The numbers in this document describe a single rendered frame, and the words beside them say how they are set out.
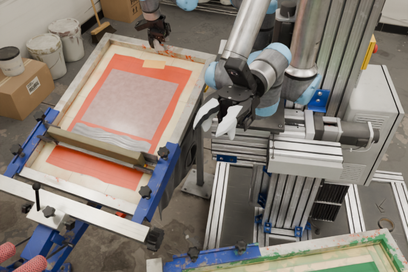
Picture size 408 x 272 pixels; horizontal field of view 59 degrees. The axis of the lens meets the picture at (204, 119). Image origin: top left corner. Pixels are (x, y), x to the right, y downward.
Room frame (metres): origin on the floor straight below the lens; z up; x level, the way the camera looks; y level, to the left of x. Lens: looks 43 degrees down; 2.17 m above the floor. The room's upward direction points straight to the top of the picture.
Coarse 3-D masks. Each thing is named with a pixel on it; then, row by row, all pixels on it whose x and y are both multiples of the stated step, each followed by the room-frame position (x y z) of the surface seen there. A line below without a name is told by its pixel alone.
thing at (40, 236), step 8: (40, 224) 0.67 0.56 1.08; (40, 232) 0.64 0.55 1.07; (48, 232) 0.64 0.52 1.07; (56, 232) 0.65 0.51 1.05; (32, 240) 0.61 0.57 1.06; (40, 240) 0.61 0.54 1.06; (48, 240) 0.61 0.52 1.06; (24, 248) 0.59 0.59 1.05; (32, 248) 0.59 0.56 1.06; (40, 248) 0.59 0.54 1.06; (48, 248) 0.60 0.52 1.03; (24, 256) 0.57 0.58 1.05; (32, 256) 0.56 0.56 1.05
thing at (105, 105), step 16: (112, 64) 1.44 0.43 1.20; (128, 64) 1.43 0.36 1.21; (112, 80) 1.34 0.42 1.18; (128, 80) 1.34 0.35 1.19; (96, 96) 1.26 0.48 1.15; (112, 96) 1.26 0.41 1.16; (128, 96) 1.25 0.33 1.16; (80, 112) 1.18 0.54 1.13; (96, 112) 1.18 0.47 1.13; (112, 112) 1.17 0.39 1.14; (112, 128) 1.09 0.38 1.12; (48, 160) 0.97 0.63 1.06; (64, 160) 0.96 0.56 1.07; (80, 160) 0.96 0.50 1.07; (96, 160) 0.95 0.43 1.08
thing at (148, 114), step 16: (144, 80) 1.33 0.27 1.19; (160, 80) 1.32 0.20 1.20; (176, 80) 1.32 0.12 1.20; (144, 96) 1.24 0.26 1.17; (160, 96) 1.24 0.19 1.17; (176, 96) 1.23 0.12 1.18; (128, 112) 1.16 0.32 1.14; (144, 112) 1.16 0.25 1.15; (160, 112) 1.15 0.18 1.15; (128, 128) 1.09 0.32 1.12; (144, 128) 1.08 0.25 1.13; (160, 128) 1.08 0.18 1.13; (96, 176) 0.88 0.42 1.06; (112, 176) 0.88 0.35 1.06; (128, 176) 0.88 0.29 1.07
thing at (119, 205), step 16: (96, 48) 1.51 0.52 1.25; (144, 48) 1.50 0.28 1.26; (176, 48) 1.46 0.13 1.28; (96, 64) 1.44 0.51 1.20; (208, 64) 1.35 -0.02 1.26; (80, 80) 1.32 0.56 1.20; (64, 96) 1.24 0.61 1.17; (192, 96) 1.19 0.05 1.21; (64, 112) 1.18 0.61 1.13; (192, 112) 1.12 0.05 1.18; (176, 128) 1.04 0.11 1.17; (32, 160) 0.96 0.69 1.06; (32, 176) 0.88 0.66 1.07; (48, 176) 0.87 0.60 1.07; (64, 192) 0.83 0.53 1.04; (80, 192) 0.80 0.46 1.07; (96, 192) 0.80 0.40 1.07; (112, 208) 0.74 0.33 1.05; (128, 208) 0.73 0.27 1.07
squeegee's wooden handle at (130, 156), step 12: (48, 132) 1.01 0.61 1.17; (60, 132) 1.00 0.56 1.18; (72, 132) 1.00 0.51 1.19; (72, 144) 0.99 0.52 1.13; (84, 144) 0.95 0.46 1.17; (96, 144) 0.94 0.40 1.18; (108, 144) 0.93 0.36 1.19; (108, 156) 0.93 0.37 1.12; (120, 156) 0.90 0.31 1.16; (132, 156) 0.88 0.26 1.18
